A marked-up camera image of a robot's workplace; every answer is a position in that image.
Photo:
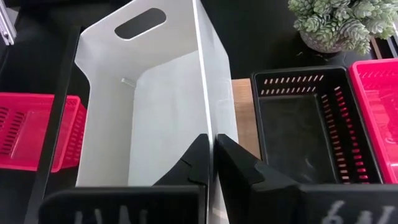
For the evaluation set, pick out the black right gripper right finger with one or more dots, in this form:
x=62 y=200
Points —
x=280 y=205

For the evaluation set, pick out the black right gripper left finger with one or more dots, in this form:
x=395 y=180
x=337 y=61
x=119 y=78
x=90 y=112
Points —
x=140 y=205

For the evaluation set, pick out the black slotted plastic basket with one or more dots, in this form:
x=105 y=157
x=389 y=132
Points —
x=292 y=133

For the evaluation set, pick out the red slotted plastic basket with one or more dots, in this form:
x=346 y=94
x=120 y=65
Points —
x=382 y=102
x=21 y=133

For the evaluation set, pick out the green succulent in grey pot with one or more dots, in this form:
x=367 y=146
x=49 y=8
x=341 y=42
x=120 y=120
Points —
x=335 y=25

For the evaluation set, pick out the silver aluminium extrusion post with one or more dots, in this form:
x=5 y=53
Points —
x=6 y=21

